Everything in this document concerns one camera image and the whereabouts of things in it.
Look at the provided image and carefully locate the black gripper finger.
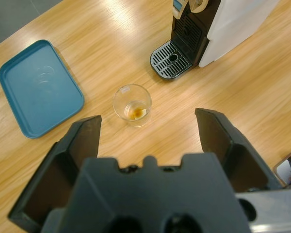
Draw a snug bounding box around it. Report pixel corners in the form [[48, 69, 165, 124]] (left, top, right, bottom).
[[194, 108, 283, 194], [7, 115, 103, 229]]

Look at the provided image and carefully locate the clear drinking glass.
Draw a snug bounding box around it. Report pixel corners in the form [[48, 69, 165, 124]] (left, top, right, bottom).
[[113, 83, 153, 128]]

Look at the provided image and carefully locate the white capsule coffee machine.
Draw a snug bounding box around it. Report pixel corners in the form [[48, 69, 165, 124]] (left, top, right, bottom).
[[149, 0, 282, 80]]

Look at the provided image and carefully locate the teal plastic tray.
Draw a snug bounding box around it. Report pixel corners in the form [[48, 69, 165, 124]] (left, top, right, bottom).
[[0, 39, 85, 139]]

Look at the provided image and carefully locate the silver drip tray grate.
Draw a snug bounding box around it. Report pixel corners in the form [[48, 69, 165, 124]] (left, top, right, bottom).
[[149, 40, 194, 80]]

